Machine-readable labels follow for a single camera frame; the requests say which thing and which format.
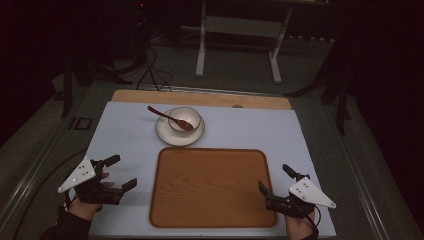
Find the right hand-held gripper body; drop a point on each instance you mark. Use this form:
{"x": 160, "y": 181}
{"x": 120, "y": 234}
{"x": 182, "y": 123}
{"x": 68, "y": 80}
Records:
{"x": 311, "y": 195}

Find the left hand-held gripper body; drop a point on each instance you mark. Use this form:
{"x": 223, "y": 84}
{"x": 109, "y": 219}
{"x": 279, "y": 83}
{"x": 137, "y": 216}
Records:
{"x": 80, "y": 175}

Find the person's left hand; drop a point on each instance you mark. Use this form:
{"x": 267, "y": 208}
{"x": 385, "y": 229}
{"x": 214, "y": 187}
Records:
{"x": 85, "y": 209}

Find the person's right hand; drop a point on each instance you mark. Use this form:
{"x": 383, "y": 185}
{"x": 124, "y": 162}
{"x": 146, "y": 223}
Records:
{"x": 298, "y": 228}

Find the brown wooden tray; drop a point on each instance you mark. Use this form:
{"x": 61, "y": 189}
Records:
{"x": 213, "y": 188}

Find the white table mat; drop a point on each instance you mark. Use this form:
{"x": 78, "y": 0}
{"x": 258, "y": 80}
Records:
{"x": 253, "y": 130}

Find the white saucer plate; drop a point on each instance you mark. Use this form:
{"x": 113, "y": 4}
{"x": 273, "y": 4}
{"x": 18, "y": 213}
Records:
{"x": 166, "y": 136}

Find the brown wooden spoon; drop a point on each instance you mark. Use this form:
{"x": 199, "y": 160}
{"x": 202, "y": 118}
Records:
{"x": 166, "y": 116}

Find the black stand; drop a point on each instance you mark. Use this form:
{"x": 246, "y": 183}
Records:
{"x": 341, "y": 100}
{"x": 68, "y": 90}

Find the white bowl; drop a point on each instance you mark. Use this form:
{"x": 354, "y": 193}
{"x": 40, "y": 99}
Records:
{"x": 191, "y": 115}

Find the wooden table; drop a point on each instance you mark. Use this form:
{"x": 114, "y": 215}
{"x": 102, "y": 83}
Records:
{"x": 200, "y": 99}

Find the black rectangular floor bracket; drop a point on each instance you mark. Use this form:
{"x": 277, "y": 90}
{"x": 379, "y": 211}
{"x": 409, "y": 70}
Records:
{"x": 80, "y": 123}

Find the white metal stand frame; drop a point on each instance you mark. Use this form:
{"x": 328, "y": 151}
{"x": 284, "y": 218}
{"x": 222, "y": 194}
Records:
{"x": 201, "y": 50}

